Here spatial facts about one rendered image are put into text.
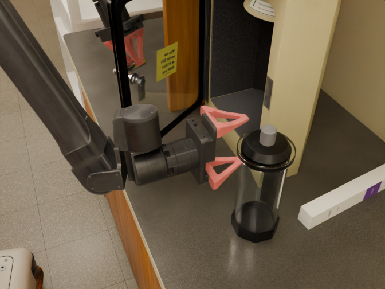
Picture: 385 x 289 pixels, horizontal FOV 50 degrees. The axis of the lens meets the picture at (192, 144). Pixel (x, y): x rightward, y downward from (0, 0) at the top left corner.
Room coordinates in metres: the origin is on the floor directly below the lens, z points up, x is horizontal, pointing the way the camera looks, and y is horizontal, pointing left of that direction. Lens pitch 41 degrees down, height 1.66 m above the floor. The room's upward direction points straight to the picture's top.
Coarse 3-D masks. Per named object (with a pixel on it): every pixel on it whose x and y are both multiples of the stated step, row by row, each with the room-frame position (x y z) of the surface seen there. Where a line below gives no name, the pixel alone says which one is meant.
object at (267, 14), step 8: (248, 0) 0.84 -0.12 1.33; (256, 0) 0.81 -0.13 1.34; (264, 0) 0.80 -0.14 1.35; (248, 8) 0.82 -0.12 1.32; (256, 8) 0.80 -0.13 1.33; (264, 8) 0.79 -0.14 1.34; (272, 8) 0.78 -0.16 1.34; (256, 16) 0.79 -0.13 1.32; (264, 16) 0.78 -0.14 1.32; (272, 16) 0.77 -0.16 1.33
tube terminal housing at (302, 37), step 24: (288, 0) 0.68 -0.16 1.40; (312, 0) 0.70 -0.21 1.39; (336, 0) 0.72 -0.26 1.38; (288, 24) 0.68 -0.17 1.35; (312, 24) 0.70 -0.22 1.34; (288, 48) 0.69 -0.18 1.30; (312, 48) 0.71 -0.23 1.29; (288, 72) 0.69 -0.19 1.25; (312, 72) 0.71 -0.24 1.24; (264, 96) 0.71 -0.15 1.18; (288, 96) 0.70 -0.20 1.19; (312, 96) 0.72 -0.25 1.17; (264, 120) 0.69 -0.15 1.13; (288, 120) 0.70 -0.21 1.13; (312, 120) 0.90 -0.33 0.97; (288, 168) 0.71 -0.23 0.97
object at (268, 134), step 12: (252, 132) 0.59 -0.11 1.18; (264, 132) 0.56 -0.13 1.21; (276, 132) 0.56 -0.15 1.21; (252, 144) 0.56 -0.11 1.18; (264, 144) 0.55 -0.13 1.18; (276, 144) 0.56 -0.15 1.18; (288, 144) 0.56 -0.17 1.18; (252, 156) 0.54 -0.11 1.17; (264, 156) 0.53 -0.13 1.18; (276, 156) 0.53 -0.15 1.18; (288, 156) 0.54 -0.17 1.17
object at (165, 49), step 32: (160, 0) 0.82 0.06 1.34; (192, 0) 0.92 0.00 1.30; (128, 32) 0.74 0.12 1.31; (160, 32) 0.82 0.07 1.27; (192, 32) 0.92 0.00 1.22; (128, 64) 0.73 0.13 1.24; (160, 64) 0.81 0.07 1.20; (192, 64) 0.92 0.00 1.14; (160, 96) 0.81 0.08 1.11; (192, 96) 0.92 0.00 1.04; (160, 128) 0.80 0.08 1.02
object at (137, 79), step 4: (136, 76) 0.75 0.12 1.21; (140, 76) 0.74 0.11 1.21; (132, 80) 0.74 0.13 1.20; (136, 80) 0.74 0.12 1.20; (140, 80) 0.73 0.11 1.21; (144, 80) 0.74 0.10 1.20; (140, 84) 0.73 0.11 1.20; (144, 84) 0.74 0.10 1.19; (140, 88) 0.73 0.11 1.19; (144, 88) 0.74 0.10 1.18; (140, 92) 0.73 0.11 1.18; (144, 92) 0.74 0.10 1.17; (140, 96) 0.73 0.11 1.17; (144, 96) 0.74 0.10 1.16; (140, 100) 0.73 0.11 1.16
